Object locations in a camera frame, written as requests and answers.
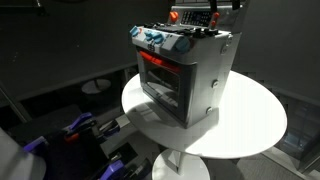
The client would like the toy cooker, grey with knobs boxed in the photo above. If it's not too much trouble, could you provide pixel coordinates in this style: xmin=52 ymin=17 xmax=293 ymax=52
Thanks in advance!
xmin=130 ymin=2 xmax=244 ymax=128

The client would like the top left orange cooker button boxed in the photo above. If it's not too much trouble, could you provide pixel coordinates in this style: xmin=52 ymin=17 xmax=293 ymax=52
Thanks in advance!
xmin=169 ymin=11 xmax=179 ymax=23

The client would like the orange cooker button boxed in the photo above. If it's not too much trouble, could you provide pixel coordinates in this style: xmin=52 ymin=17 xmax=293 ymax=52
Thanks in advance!
xmin=213 ymin=12 xmax=220 ymax=19
xmin=169 ymin=11 xmax=179 ymax=23

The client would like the top right orange cooker button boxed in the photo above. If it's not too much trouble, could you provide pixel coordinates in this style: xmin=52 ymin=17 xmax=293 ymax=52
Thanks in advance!
xmin=213 ymin=12 xmax=220 ymax=19

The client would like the white round table base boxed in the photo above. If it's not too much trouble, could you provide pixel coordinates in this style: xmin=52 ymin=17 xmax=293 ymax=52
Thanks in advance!
xmin=152 ymin=149 xmax=210 ymax=180

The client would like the left purple orange clamp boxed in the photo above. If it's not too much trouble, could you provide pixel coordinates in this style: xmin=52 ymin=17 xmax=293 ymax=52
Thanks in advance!
xmin=64 ymin=112 xmax=120 ymax=143

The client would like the purple orange clamp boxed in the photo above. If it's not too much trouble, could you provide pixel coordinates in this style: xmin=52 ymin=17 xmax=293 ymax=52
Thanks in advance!
xmin=97 ymin=153 xmax=152 ymax=180
xmin=64 ymin=112 xmax=120 ymax=143

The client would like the right purple orange clamp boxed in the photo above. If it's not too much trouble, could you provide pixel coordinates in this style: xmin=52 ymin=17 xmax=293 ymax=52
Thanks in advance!
xmin=97 ymin=153 xmax=152 ymax=180

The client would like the round white table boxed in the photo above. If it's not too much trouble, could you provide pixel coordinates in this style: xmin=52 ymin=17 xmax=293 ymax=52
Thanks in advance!
xmin=122 ymin=72 xmax=287 ymax=159

